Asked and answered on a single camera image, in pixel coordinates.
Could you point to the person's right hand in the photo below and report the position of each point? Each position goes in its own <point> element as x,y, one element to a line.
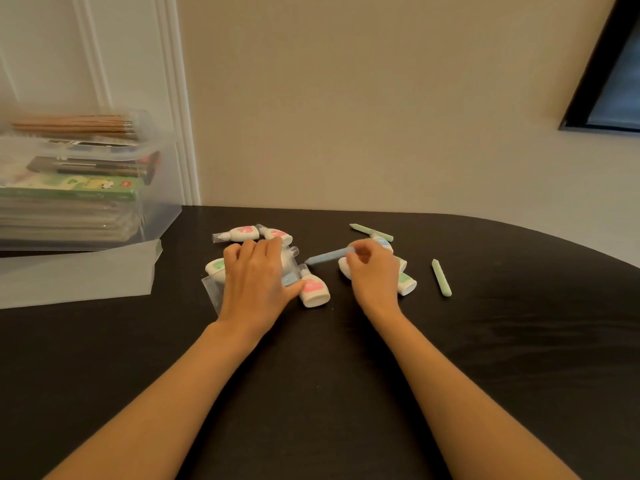
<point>375,279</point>

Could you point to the person's left hand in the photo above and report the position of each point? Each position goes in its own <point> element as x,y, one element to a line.
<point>255,289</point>

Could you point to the white green correction tape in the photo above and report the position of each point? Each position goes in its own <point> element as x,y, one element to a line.
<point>401,264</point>
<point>407,283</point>

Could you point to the white pink correction tape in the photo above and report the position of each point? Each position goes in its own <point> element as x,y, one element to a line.
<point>280,235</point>
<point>345,267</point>
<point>242,233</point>
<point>315,292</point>

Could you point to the white blue correction tape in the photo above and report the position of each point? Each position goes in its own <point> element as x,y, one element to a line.
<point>384,242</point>

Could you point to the small clear plastic sleeve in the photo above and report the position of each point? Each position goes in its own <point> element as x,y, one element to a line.
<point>212,292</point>

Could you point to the white printed correction tape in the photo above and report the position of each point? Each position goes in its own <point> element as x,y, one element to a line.
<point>289,257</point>

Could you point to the green highlighter stick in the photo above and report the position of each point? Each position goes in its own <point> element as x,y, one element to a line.
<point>365,230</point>
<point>442,278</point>

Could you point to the clear plastic storage bin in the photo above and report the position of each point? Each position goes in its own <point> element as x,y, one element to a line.
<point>165,214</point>

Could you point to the translucent plastic sheet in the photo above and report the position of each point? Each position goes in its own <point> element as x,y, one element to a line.
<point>75,274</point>

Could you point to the black gold pen box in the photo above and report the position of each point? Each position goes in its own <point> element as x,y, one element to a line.
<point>90,167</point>

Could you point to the green pencil box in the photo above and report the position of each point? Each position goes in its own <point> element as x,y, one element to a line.
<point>70,187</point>

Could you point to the bundle of wooden pencils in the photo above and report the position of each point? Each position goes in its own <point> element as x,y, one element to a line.
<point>75,124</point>

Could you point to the person's right forearm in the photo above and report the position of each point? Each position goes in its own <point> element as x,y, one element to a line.
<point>475,404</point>

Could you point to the person's left forearm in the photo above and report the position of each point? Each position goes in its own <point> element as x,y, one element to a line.
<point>150,409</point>

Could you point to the black wall television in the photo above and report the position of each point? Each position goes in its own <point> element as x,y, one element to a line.
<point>610,79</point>

